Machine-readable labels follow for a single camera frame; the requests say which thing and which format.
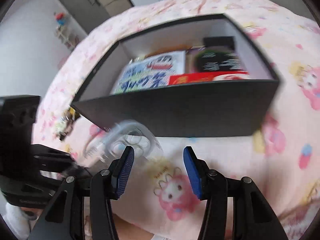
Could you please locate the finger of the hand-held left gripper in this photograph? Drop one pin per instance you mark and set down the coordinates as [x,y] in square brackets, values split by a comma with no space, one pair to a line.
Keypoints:
[52,152]
[67,171]

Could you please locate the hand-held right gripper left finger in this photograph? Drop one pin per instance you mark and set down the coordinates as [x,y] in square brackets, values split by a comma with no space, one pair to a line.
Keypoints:
[125,172]

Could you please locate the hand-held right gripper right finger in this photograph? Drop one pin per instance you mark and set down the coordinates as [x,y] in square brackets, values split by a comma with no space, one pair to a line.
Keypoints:
[192,175]

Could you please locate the clear plastic blister pack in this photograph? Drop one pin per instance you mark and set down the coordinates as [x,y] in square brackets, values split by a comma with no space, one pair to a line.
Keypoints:
[135,135]

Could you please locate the large black box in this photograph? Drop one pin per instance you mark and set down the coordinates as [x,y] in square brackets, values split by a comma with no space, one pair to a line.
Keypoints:
[175,110]

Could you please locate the red packet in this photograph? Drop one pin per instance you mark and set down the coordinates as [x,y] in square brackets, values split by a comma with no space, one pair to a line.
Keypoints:
[195,78]

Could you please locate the blue white comic book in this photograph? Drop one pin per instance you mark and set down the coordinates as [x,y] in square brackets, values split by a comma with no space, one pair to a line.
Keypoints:
[145,75]

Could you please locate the small black printed box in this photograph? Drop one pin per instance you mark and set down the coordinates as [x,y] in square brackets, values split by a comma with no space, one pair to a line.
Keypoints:
[215,60]

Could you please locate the yellow green snack wrapper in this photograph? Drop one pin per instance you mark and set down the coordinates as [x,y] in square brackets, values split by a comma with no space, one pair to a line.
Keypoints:
[67,127]

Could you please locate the pink printed blanket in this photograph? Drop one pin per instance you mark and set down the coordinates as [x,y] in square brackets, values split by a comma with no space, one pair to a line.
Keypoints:
[287,142]

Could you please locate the small toy shelf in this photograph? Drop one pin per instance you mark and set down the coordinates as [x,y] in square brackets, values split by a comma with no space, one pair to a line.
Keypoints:
[68,38]

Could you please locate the red blue plush toy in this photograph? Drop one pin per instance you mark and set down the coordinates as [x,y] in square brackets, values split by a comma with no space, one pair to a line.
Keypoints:
[60,18]

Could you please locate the grey door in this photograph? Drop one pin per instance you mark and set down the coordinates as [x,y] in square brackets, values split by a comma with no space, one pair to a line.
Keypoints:
[80,2]

